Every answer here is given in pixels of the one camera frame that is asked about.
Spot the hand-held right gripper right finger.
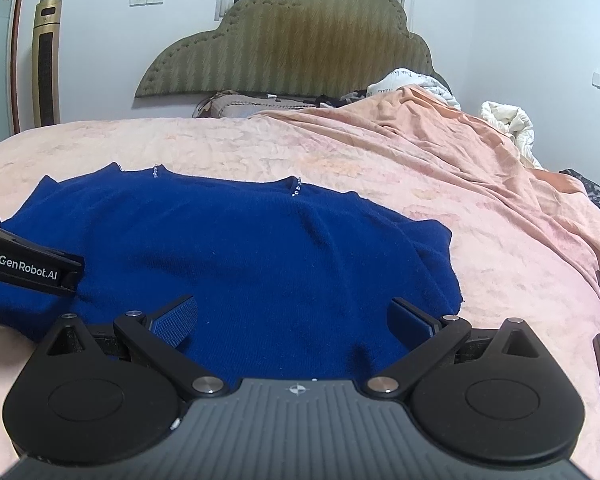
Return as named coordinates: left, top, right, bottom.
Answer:
left=365, top=297, right=544, bottom=401

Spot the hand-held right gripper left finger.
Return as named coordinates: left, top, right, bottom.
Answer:
left=39, top=295, right=229, bottom=401

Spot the blue knit sweater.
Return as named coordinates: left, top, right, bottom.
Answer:
left=0, top=162, right=464, bottom=381

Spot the orange blanket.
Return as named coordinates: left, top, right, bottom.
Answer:
left=247, top=85, right=600, bottom=291

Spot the peach bed sheet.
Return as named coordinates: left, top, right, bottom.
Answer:
left=0, top=117, right=600, bottom=480

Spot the gold tower air conditioner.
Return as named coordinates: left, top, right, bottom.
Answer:
left=31, top=0, right=62, bottom=128

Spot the cream puffy quilt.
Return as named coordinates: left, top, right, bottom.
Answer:
left=481, top=101, right=545, bottom=170

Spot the dark floral cloth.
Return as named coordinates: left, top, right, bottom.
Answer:
left=559, top=168, right=600, bottom=233

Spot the dark clothing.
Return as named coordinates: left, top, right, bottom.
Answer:
left=314, top=90, right=372, bottom=109

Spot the white patterned pillow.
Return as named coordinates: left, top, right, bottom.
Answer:
left=366, top=68, right=462, bottom=111

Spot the olive padded headboard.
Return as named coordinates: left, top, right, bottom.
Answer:
left=134, top=0, right=453, bottom=101

